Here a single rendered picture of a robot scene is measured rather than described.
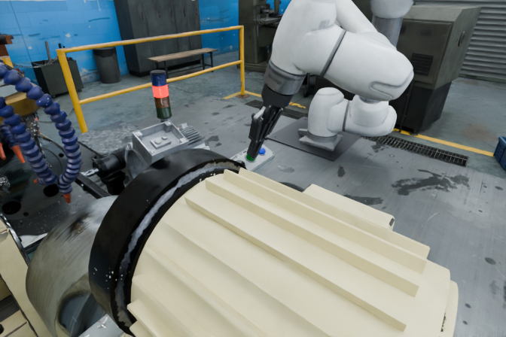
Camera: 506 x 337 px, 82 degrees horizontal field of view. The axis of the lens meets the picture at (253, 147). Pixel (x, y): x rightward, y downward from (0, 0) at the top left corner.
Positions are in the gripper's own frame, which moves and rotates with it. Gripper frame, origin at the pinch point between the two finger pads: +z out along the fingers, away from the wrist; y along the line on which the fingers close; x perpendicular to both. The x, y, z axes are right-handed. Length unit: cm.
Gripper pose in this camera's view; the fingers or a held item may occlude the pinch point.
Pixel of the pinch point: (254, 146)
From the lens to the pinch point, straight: 82.9
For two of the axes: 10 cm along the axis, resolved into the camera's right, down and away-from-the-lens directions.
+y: -6.1, 3.7, -6.9
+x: 7.3, 6.0, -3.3
